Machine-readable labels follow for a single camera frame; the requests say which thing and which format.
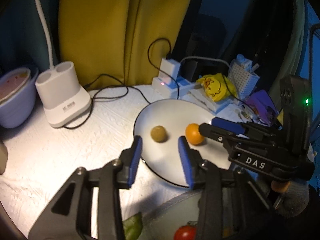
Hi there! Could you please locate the white oval plate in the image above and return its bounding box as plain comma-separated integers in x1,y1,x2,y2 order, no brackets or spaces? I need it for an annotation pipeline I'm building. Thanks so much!
133,99,232,188

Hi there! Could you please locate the white power strip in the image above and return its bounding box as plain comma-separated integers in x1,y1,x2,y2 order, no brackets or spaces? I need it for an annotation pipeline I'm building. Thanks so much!
152,76,201,99

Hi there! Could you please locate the black cable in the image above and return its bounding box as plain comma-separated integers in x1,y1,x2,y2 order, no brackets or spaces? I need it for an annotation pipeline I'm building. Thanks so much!
63,37,181,130

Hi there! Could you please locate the grey round placemat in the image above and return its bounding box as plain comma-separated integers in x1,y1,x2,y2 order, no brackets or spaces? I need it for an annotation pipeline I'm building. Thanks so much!
138,191,201,239

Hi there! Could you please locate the green leaf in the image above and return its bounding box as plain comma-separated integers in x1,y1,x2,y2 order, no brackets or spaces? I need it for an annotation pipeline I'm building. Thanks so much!
123,212,143,240

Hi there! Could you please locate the yellow curtain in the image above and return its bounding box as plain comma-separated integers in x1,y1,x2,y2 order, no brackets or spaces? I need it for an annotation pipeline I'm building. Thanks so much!
59,0,190,89

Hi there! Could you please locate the white perforated basket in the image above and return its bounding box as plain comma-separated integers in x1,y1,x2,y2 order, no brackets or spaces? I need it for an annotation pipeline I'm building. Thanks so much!
228,54,260,100

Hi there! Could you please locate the yellow duck bag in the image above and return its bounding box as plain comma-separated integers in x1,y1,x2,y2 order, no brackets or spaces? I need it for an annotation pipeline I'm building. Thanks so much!
196,73,237,102

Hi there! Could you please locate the white charger plug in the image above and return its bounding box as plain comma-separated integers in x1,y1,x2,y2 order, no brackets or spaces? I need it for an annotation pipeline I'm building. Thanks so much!
158,58,181,85

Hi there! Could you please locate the small orange kumquat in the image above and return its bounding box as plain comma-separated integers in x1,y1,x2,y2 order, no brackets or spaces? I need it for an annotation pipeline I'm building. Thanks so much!
185,123,204,145

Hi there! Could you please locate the lavender bowl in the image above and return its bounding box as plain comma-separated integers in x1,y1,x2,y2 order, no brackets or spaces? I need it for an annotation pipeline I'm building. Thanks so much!
1,64,39,128

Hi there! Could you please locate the white desk lamp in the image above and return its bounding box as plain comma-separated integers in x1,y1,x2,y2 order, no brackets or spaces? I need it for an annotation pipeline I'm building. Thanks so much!
34,0,92,128

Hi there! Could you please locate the white cable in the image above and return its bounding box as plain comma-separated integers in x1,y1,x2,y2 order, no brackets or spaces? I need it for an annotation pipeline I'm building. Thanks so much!
179,56,232,78

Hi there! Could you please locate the purple cloth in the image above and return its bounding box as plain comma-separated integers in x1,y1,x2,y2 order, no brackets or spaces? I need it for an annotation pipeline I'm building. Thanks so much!
246,90,278,126

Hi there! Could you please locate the red cherry tomato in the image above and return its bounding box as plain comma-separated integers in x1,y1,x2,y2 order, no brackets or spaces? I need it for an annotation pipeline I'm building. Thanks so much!
173,222,197,240

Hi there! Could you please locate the brown-green round fruit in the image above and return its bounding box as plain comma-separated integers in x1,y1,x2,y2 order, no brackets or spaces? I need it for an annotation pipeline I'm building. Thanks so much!
150,126,168,143

